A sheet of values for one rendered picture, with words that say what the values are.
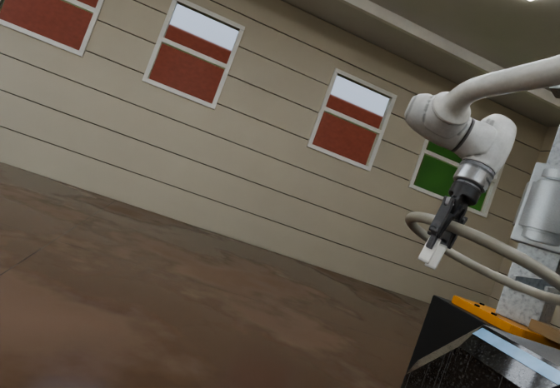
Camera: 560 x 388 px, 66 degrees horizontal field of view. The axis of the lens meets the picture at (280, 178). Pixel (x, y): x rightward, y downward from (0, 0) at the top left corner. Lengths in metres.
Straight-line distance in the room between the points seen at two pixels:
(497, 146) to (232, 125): 6.10
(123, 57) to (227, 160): 2.23
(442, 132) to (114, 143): 6.26
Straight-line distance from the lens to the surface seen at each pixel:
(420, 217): 1.25
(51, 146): 7.28
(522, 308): 2.42
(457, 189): 1.20
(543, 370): 1.35
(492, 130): 1.24
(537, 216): 2.38
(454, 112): 1.16
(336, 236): 7.62
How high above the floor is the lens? 0.97
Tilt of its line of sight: 2 degrees up
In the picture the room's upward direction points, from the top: 20 degrees clockwise
